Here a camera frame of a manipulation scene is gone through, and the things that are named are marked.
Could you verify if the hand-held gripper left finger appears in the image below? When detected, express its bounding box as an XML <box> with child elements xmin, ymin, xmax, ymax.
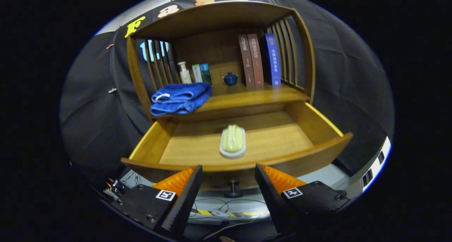
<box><xmin>110</xmin><ymin>165</ymin><xmax>203</xmax><ymax>237</ymax></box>

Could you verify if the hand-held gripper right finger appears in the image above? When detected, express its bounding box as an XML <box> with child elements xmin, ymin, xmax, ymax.
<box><xmin>255</xmin><ymin>163</ymin><xmax>351</xmax><ymax>234</ymax></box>

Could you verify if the wooden drawer with black knob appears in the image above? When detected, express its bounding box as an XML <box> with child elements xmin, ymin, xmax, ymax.
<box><xmin>121</xmin><ymin>101</ymin><xmax>353</xmax><ymax>198</ymax></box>

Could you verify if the green soap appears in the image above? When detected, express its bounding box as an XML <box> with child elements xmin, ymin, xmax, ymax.
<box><xmin>219</xmin><ymin>125</ymin><xmax>246</xmax><ymax>159</ymax></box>

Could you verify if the wooden countertop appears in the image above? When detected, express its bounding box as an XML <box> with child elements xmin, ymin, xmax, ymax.
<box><xmin>152</xmin><ymin>81</ymin><xmax>311</xmax><ymax>121</ymax></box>

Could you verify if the wooden cabinet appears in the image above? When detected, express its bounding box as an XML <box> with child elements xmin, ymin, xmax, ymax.
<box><xmin>126</xmin><ymin>1</ymin><xmax>316</xmax><ymax>124</ymax></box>

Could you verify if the yellow and black floor tape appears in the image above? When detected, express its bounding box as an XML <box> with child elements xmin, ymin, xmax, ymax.
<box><xmin>196</xmin><ymin>209</ymin><xmax>266</xmax><ymax>218</ymax></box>

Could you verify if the folded blue towel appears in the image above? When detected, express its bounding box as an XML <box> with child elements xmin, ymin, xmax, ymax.
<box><xmin>150</xmin><ymin>82</ymin><xmax>212</xmax><ymax>116</ymax></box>

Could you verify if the blue lidded teacup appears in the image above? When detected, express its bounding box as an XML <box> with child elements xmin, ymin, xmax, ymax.
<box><xmin>222</xmin><ymin>72</ymin><xmax>238</xmax><ymax>86</ymax></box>

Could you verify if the white pump bottle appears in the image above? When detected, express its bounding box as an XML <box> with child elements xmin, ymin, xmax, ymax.
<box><xmin>177</xmin><ymin>61</ymin><xmax>192</xmax><ymax>84</ymax></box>

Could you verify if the teal bottle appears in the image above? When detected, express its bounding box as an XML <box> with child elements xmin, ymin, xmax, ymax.
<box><xmin>200</xmin><ymin>63</ymin><xmax>213</xmax><ymax>86</ymax></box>

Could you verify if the dark brown book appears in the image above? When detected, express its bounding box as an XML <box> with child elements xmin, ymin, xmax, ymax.
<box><xmin>238</xmin><ymin>34</ymin><xmax>255</xmax><ymax>88</ymax></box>

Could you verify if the reddish brown book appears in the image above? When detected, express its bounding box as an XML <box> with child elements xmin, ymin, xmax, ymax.
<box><xmin>247</xmin><ymin>34</ymin><xmax>264</xmax><ymax>88</ymax></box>

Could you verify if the blue book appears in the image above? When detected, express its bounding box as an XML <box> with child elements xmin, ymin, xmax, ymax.
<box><xmin>264</xmin><ymin>33</ymin><xmax>282</xmax><ymax>87</ymax></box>

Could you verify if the black backdrop cloth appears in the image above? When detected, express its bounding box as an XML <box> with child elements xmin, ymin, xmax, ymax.
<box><xmin>60</xmin><ymin>0</ymin><xmax>395</xmax><ymax>186</ymax></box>

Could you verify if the black floor cable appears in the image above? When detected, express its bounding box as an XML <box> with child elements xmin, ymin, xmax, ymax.
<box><xmin>189</xmin><ymin>198</ymin><xmax>270</xmax><ymax>222</ymax></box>

